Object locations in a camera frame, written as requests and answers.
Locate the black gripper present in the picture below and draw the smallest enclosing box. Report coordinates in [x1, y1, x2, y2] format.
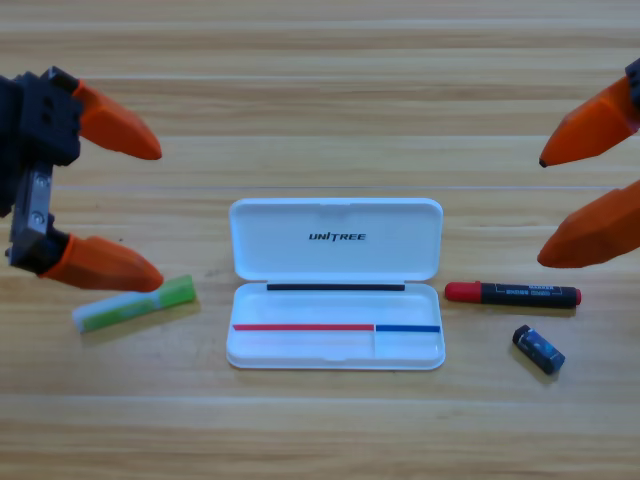
[0, 65, 165, 293]
[536, 57, 640, 270]

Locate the green highlighter pen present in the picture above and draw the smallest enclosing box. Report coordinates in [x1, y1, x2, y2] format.
[71, 274, 197, 335]

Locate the red and black marker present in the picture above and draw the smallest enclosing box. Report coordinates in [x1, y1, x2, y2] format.
[444, 280, 583, 310]

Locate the black and blue eraser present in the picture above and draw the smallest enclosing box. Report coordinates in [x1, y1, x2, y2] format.
[511, 324, 567, 375]

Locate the white open pencil case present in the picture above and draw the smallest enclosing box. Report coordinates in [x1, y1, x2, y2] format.
[225, 197, 447, 372]

